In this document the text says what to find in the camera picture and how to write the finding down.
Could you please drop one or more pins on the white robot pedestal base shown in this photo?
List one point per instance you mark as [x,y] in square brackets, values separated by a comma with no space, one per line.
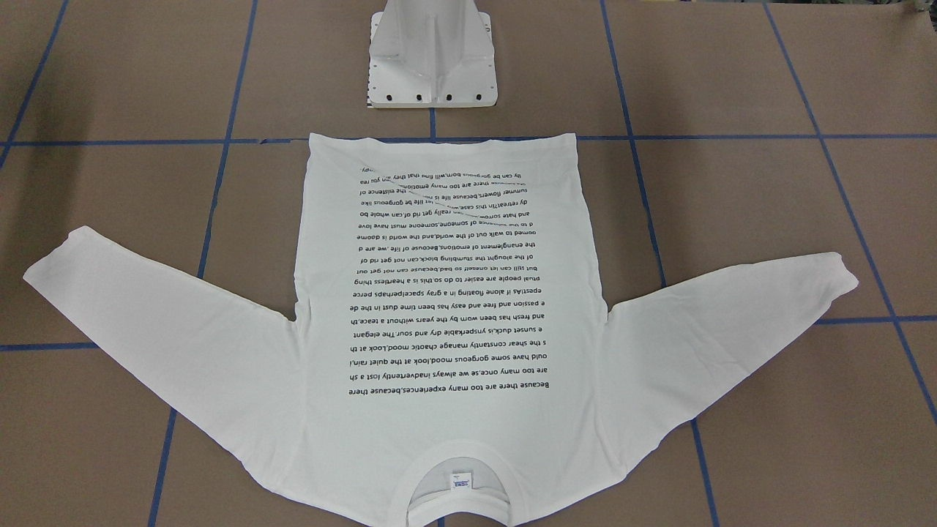
[431,54]

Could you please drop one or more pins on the white printed long-sleeve shirt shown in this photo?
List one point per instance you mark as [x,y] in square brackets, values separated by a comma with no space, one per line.
[451,350]

